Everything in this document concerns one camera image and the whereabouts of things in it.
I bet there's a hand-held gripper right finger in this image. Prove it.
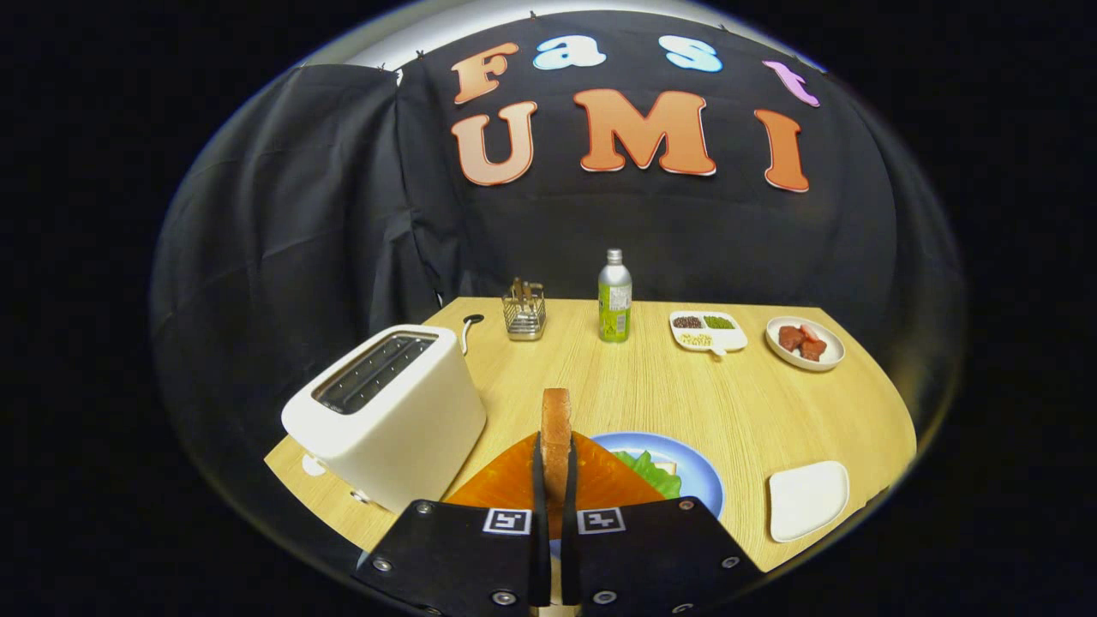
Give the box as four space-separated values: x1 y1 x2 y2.
561 431 764 617

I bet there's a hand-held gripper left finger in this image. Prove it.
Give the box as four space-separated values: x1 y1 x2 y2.
356 431 552 617

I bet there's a green lettuce leaf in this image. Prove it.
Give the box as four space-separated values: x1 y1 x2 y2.
610 450 683 500

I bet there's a toasted bread slice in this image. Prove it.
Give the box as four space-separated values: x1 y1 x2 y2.
541 387 573 541

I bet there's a blue round plate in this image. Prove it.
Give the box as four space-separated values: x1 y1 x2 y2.
548 431 726 558

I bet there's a white toaster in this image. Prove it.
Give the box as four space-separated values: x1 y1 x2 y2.
281 324 488 515

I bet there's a green label metal bottle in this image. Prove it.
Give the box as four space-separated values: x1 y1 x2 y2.
597 249 633 344

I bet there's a white square plate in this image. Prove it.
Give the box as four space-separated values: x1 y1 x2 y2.
768 460 851 543

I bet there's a white divided dish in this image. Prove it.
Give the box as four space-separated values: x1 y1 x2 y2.
668 310 749 356

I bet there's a round white plate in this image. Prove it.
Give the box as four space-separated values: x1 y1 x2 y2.
765 316 847 372

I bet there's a black backdrop cloth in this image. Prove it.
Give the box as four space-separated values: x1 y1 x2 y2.
150 10 965 549

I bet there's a metal wire utensil holder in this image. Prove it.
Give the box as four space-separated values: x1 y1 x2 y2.
502 291 548 342

